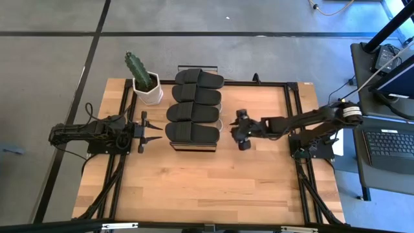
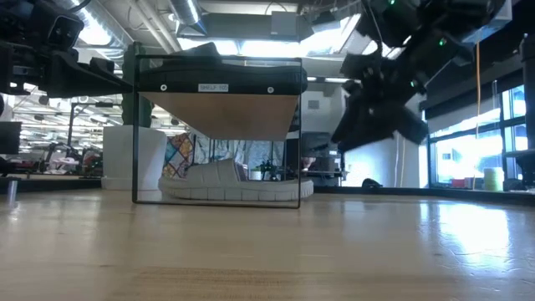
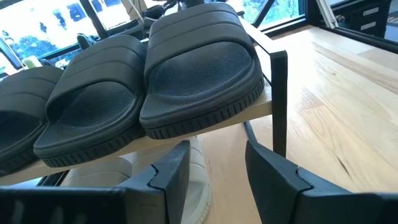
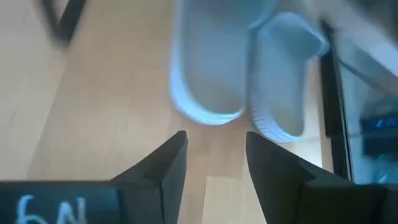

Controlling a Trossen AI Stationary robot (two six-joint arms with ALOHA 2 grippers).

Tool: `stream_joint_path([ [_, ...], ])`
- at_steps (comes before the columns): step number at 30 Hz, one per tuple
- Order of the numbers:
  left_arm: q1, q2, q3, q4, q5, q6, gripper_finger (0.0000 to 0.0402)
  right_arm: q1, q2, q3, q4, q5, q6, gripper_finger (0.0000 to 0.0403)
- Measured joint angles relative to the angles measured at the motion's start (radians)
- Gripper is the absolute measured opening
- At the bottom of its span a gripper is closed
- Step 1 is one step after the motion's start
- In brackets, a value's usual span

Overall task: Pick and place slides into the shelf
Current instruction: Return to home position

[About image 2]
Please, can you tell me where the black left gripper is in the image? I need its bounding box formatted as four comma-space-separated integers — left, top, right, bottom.
0, 43, 135, 99

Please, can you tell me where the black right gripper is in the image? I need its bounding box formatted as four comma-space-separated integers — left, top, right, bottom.
332, 49, 431, 152

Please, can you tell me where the black slide sandal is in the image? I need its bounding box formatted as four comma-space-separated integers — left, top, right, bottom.
137, 41, 309, 87

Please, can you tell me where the wooden shelf black metal frame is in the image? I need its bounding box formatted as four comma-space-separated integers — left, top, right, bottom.
131, 54, 303, 209

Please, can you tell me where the grey slide sandal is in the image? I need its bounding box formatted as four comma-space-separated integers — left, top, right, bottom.
157, 157, 315, 202

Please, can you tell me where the linear ceiling light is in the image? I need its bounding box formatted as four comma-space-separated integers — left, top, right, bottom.
307, 76, 348, 84

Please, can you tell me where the white hexagonal plant pot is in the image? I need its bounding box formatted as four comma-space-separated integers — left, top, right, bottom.
101, 125, 168, 192

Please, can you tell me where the black background monitor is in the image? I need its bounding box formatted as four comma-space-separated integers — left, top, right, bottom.
0, 120, 23, 156

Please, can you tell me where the yellow-green roll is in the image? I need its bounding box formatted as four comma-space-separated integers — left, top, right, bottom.
483, 166, 505, 192

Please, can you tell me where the grey ceiling box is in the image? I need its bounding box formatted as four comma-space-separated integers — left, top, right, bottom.
269, 10, 300, 37

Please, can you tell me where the black pillar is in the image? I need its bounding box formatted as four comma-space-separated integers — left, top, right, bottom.
519, 35, 535, 185

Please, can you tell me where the yellow hanging cable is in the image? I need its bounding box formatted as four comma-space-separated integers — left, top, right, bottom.
475, 41, 482, 139

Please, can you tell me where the round silver air duct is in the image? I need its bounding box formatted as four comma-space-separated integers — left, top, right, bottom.
166, 0, 208, 37

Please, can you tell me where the colourful patterned wall art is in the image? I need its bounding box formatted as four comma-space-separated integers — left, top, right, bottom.
162, 132, 196, 181

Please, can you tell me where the grey metal post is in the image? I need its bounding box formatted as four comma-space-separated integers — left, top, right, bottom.
7, 177, 18, 208

